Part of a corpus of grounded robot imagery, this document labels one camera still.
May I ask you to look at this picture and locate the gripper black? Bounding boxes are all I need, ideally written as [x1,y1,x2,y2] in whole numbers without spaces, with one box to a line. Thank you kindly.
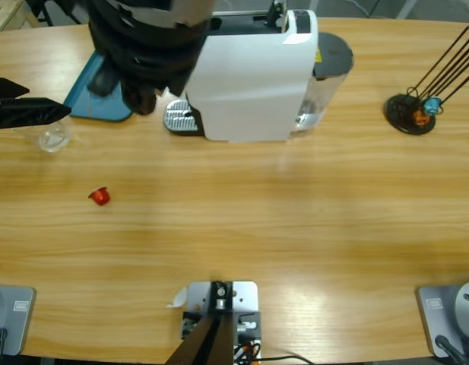
[87,11,211,117]

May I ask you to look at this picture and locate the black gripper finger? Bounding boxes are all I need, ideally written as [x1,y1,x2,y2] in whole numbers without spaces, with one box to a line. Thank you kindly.
[0,77,30,98]
[0,97,72,130]

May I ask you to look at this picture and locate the red coffee capsule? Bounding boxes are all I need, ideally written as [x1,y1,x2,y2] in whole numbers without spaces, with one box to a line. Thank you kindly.
[88,186,112,207]

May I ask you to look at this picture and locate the white capsule coffee machine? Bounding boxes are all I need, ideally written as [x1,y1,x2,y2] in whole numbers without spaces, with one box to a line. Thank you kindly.
[157,0,319,144]

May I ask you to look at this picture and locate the teal plastic tray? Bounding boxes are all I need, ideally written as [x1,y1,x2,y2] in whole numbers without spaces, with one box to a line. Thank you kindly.
[62,51,135,123]

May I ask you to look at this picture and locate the clear glass cup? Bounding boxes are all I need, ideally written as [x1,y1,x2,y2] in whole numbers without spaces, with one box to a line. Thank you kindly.
[11,113,74,154]

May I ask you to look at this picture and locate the black chair legs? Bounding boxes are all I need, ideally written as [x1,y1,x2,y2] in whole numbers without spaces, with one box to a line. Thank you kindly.
[27,0,90,27]

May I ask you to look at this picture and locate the clear water tank black lid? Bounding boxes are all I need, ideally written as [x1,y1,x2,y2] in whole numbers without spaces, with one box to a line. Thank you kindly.
[294,32,355,132]

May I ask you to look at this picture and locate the black capsule holder with rods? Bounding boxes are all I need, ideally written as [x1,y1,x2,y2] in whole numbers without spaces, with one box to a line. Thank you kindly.
[384,24,469,136]

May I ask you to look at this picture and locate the arm grey base plate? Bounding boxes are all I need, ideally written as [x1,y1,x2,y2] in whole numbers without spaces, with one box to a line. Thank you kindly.
[0,284,37,357]
[415,280,469,359]

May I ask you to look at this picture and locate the white mount block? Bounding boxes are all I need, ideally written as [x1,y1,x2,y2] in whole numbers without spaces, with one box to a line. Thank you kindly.
[166,280,264,360]

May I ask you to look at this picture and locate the thin white floor cable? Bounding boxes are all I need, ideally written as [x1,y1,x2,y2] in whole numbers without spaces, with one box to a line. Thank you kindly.
[347,0,383,18]

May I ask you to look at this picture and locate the dark camera post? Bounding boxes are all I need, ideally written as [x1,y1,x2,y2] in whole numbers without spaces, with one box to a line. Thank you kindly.
[164,280,235,365]

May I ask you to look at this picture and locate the orange wire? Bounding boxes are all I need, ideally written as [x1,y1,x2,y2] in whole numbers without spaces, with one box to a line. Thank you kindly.
[233,340,262,360]

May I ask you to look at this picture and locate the grey metal frame leg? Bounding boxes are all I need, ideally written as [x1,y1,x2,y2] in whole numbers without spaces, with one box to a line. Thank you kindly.
[395,0,420,19]

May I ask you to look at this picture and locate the black cable at mount block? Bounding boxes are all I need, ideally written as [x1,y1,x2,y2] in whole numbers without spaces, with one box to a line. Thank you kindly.
[256,354,315,365]

